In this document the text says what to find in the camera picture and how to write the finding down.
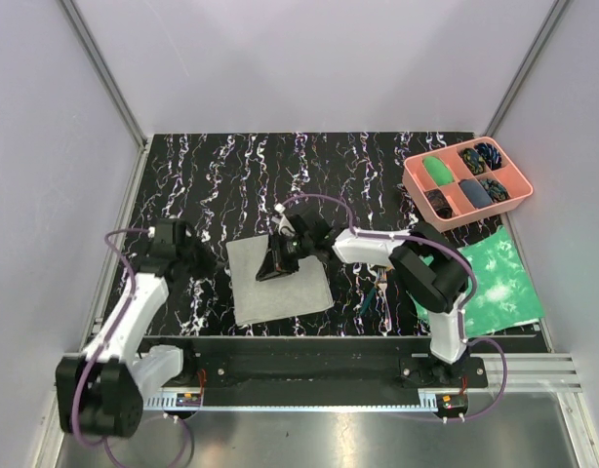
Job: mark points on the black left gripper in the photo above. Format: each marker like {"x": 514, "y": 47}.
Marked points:
{"x": 210, "y": 260}

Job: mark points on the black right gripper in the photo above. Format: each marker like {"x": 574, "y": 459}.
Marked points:
{"x": 272, "y": 265}

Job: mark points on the grey cloth napkin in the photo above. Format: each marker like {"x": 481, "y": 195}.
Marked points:
{"x": 304, "y": 292}

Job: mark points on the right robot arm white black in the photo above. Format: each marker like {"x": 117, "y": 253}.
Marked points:
{"x": 435, "y": 275}

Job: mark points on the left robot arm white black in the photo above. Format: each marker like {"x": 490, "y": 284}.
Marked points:
{"x": 101, "y": 389}

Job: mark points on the black marbled table mat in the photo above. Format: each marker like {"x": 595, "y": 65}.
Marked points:
{"x": 226, "y": 185}

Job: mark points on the silver fork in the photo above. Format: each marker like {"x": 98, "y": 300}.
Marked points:
{"x": 382, "y": 284}

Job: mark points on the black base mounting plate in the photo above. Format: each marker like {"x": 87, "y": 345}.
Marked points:
{"x": 302, "y": 395}

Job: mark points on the dark brown patterned sock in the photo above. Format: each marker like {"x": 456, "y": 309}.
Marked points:
{"x": 439, "y": 204}

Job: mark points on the green rolled sock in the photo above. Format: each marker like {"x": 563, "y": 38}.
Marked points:
{"x": 438, "y": 171}

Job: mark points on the pink divided tray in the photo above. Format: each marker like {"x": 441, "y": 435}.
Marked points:
{"x": 417, "y": 182}

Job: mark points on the grey blue rolled sock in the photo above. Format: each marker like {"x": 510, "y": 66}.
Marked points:
{"x": 475, "y": 193}

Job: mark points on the yellow blue patterned sock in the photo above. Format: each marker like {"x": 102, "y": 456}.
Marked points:
{"x": 473, "y": 160}

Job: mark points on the green white tie-dye cloth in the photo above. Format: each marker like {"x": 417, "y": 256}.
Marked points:
{"x": 505, "y": 296}

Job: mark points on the blue green patterned sock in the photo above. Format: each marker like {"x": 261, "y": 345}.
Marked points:
{"x": 497, "y": 192}

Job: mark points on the dark blue patterned sock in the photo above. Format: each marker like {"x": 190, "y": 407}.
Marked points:
{"x": 490, "y": 154}

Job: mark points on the aluminium frame post left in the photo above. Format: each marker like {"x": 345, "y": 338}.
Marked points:
{"x": 86, "y": 38}

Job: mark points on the aluminium frame post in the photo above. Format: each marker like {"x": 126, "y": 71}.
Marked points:
{"x": 552, "y": 19}
{"x": 86, "y": 38}

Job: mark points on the aluminium front rail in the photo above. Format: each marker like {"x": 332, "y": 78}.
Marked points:
{"x": 166, "y": 366}

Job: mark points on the aluminium frame post right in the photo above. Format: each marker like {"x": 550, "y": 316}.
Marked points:
{"x": 552, "y": 19}

